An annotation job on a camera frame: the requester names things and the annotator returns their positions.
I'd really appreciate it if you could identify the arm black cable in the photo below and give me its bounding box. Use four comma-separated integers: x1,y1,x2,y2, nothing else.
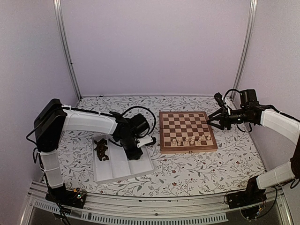
224,88,253,133
121,106,157,136

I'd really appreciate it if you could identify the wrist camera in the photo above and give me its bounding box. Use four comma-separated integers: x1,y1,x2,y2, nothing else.
214,92,230,109
137,136,156,148

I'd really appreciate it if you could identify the wooden chessboard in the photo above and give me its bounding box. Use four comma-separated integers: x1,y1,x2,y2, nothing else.
159,112,218,154

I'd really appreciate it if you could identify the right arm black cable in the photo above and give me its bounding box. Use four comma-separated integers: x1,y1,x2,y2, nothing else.
224,88,253,133

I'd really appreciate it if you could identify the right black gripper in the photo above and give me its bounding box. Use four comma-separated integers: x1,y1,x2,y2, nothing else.
207,108,252,131

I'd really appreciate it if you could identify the right aluminium frame post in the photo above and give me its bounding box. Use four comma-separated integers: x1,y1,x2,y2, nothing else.
233,0,258,89

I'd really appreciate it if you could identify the floral patterned table mat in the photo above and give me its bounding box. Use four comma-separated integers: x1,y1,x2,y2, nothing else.
58,96,265,197

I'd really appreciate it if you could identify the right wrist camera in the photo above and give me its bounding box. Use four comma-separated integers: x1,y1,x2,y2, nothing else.
214,92,230,109

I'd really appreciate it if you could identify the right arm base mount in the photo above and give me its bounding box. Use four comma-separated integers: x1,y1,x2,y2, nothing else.
224,191,267,220

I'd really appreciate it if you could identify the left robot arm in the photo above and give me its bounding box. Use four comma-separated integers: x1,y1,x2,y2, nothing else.
30,98,153,203

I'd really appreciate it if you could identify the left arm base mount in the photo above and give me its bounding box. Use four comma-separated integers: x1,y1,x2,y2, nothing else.
45,186,87,209

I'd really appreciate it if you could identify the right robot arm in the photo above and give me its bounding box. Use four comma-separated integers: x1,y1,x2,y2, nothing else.
207,89,300,204

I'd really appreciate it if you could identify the dark chess pieces pile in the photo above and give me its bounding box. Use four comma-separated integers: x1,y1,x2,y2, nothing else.
94,138,109,161

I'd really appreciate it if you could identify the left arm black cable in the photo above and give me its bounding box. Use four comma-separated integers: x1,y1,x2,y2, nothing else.
121,106,157,136

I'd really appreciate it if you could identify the aluminium frame post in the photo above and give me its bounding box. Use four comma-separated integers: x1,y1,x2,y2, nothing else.
53,0,82,100
233,0,258,89

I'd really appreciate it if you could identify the front aluminium rail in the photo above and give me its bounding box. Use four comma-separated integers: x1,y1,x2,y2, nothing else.
20,182,295,225

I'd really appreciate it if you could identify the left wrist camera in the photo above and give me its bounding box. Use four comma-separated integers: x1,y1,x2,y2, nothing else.
137,136,156,148

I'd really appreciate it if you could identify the left aluminium frame post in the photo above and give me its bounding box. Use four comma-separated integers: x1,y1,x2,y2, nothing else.
53,0,82,100

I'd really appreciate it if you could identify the white divided tray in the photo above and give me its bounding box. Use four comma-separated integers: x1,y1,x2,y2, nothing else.
92,135,154,184

